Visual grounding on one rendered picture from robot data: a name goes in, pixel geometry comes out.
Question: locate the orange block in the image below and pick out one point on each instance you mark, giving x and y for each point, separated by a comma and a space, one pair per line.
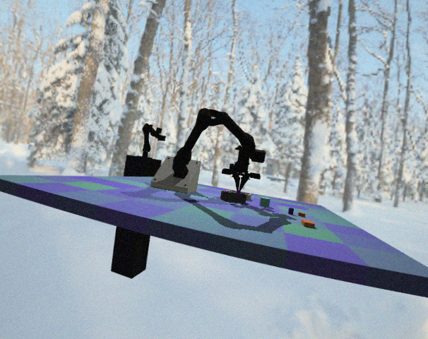
307, 223

